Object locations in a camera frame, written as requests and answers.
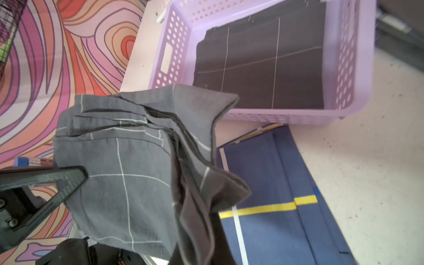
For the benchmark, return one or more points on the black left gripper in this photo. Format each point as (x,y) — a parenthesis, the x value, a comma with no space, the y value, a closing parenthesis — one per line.
(30,194)

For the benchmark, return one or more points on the dark grey checked pillowcase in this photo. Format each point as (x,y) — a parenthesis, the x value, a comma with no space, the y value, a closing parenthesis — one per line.
(271,59)

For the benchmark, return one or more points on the blue pillowcase with yellow stripe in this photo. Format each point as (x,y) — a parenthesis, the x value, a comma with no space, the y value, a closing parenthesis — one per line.
(285,220)

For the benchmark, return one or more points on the purple perforated plastic basket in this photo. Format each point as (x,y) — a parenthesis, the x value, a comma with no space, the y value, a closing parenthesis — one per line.
(347,55)

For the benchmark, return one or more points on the grey folded cloth at back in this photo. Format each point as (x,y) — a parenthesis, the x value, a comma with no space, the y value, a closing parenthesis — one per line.
(400,30)

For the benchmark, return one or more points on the blue capped bottle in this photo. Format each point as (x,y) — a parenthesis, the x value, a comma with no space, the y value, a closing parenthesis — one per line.
(32,161)

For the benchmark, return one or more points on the white remote control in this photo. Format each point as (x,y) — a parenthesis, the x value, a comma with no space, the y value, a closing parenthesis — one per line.
(162,9)

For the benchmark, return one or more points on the black wire basket left wall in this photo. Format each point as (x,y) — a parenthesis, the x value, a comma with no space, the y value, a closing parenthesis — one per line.
(11,13)

